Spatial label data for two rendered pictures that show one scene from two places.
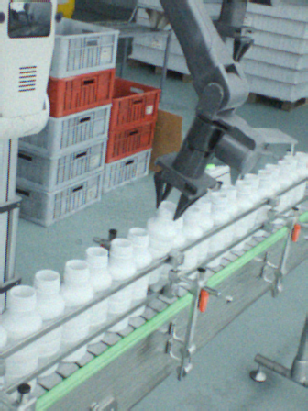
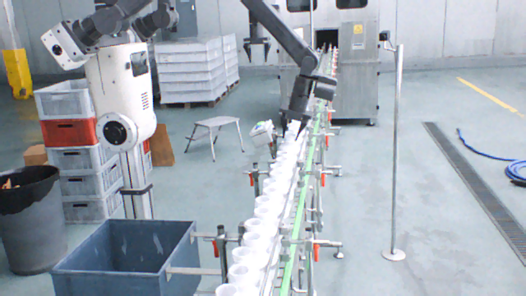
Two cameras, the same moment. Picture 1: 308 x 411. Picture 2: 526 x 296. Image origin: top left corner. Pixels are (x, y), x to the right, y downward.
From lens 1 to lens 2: 0.55 m
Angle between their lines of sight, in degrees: 20
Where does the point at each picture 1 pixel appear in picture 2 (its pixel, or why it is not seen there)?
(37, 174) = (89, 189)
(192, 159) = (302, 101)
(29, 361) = not seen: hidden behind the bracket
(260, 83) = (190, 94)
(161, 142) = (154, 145)
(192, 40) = (287, 38)
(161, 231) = (291, 149)
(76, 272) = (279, 176)
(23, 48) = (140, 81)
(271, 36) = (186, 64)
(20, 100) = (145, 115)
